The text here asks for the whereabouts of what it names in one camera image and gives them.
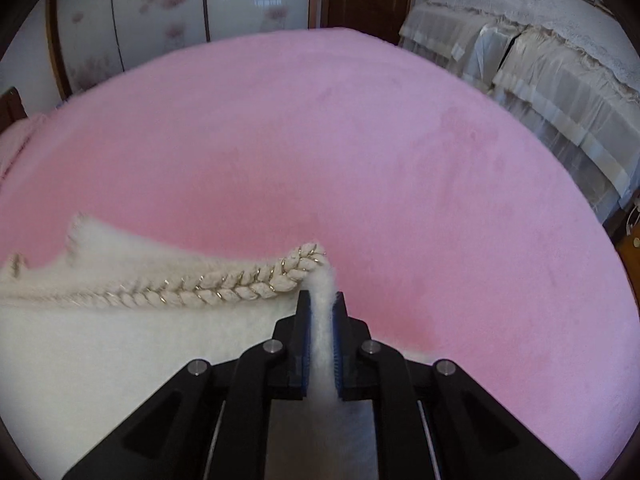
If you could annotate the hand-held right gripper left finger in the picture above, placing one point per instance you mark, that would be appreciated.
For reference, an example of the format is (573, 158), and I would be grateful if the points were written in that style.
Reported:
(305, 332)

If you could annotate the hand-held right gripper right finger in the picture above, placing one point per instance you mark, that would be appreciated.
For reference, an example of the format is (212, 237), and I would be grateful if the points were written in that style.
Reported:
(340, 342)

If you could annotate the white fluffy cardigan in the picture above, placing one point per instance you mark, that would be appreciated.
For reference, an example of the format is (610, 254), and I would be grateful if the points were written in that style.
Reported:
(100, 360)

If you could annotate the wooden drawer cabinet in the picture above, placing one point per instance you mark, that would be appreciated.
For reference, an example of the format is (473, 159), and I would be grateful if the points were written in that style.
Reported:
(631, 250)

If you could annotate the cloth-covered furniture with lace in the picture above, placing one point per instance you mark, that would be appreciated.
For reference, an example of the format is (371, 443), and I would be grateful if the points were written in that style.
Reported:
(550, 110)

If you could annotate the dark wooden door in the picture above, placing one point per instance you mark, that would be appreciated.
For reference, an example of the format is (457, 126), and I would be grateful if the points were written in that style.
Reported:
(375, 0)

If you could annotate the floral sliding door wardrobe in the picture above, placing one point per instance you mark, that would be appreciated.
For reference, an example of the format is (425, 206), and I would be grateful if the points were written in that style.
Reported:
(150, 10)

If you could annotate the dark wooden headboard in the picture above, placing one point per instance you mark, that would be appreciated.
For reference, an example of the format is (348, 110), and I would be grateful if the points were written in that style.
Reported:
(10, 107)

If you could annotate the white lace cloth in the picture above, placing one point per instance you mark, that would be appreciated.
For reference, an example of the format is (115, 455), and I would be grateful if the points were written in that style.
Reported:
(540, 5)

